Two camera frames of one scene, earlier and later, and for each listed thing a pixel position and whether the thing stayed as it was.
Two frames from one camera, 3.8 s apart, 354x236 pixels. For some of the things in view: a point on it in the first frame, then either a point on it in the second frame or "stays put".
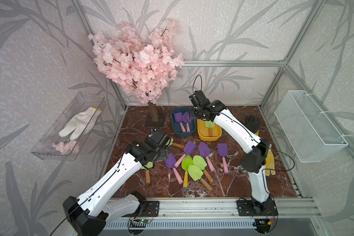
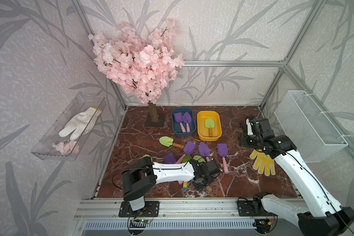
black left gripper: [164, 153] -> [198, 187]
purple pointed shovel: [187, 119] stays put
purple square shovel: [171, 162] stays put
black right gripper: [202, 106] -> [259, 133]
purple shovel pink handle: [179, 117] stays put
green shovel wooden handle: [210, 125] stays put
